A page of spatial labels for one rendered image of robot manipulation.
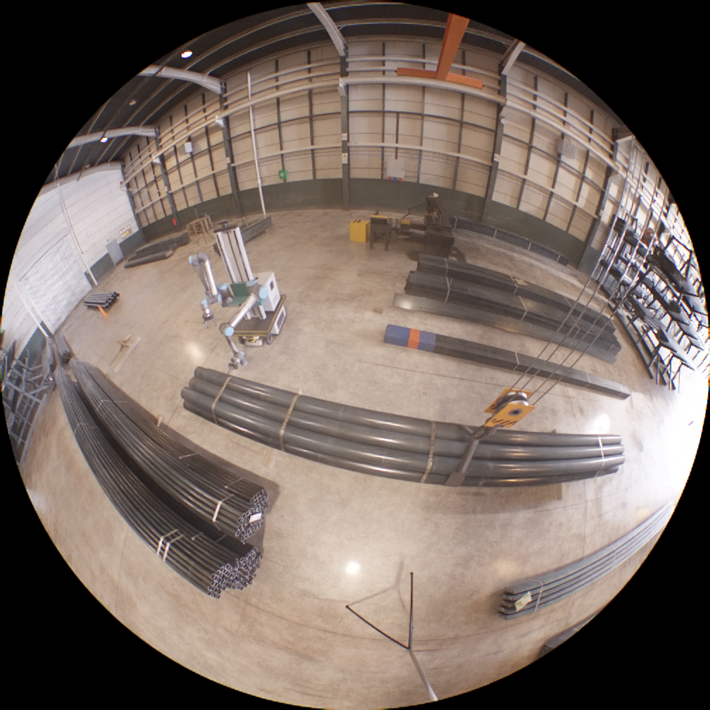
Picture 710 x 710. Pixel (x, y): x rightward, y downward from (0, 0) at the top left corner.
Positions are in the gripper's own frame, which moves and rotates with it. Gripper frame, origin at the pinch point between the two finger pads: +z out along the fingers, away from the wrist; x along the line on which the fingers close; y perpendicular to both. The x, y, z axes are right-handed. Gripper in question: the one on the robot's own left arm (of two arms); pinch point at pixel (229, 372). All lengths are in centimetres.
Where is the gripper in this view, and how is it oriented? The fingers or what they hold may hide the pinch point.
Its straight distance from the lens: 289.8
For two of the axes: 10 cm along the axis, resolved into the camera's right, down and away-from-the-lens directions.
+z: -2.3, 7.5, -6.2
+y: 0.1, 6.4, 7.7
